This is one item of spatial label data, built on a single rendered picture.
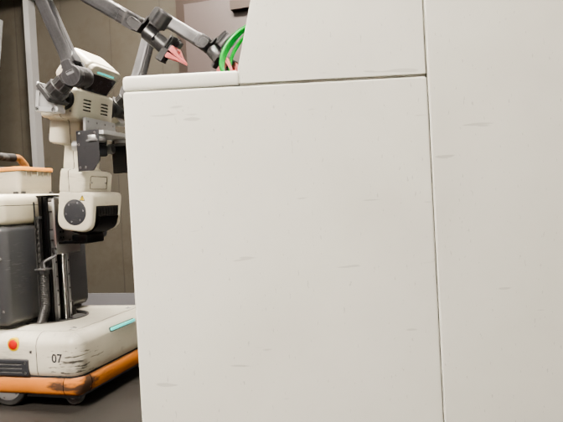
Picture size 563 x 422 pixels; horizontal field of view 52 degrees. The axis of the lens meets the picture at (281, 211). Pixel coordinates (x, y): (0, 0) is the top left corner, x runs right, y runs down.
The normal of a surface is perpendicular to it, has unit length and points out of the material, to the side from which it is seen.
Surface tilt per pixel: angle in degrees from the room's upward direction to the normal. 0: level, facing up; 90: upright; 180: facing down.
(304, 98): 90
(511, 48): 90
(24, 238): 90
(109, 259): 90
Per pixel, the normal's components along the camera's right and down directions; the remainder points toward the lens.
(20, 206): 0.96, -0.04
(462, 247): 0.00, 0.02
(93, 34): -0.27, 0.04
